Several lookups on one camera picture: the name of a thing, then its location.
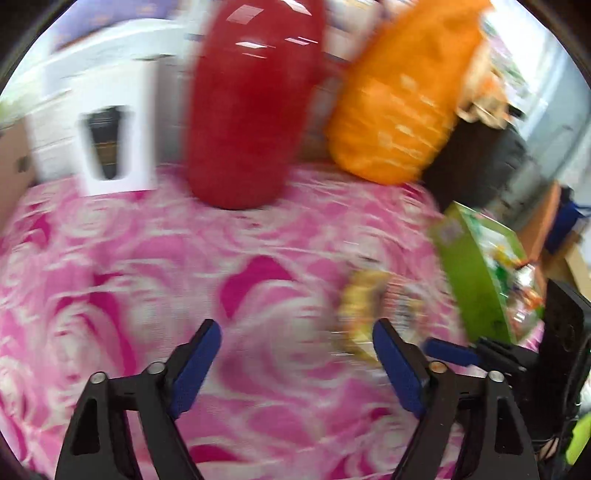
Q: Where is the green white cardboard box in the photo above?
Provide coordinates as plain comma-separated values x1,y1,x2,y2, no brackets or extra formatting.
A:
430,202,543,343

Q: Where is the yellow red ring snack packet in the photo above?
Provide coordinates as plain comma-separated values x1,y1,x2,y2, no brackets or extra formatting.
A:
332,269,429,365

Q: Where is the tan cardboard box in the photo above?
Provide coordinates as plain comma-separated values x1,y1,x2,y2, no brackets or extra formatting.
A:
541,233,591,300

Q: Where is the orange cloth on chair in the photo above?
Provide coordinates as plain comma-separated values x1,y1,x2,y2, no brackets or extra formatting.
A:
517,181,561,262

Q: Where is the blue paper bag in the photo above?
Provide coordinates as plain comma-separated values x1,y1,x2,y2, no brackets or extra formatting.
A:
544,201,591,254

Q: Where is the pink rose tablecloth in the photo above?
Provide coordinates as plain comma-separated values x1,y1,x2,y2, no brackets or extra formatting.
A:
1,167,465,479

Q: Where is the black speaker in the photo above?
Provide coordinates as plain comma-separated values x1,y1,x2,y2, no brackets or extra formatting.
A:
422,120,527,212

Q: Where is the orange fabric tote bag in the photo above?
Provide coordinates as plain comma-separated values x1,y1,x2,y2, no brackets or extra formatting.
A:
325,0,491,185

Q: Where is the brown cardboard box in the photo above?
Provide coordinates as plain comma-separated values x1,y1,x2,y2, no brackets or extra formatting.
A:
0,120,36,228

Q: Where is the red thermos jug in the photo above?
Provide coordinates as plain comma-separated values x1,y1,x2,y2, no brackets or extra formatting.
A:
184,1,327,210

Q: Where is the white cup picture box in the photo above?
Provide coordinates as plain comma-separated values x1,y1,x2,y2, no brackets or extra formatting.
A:
68,59,158,196

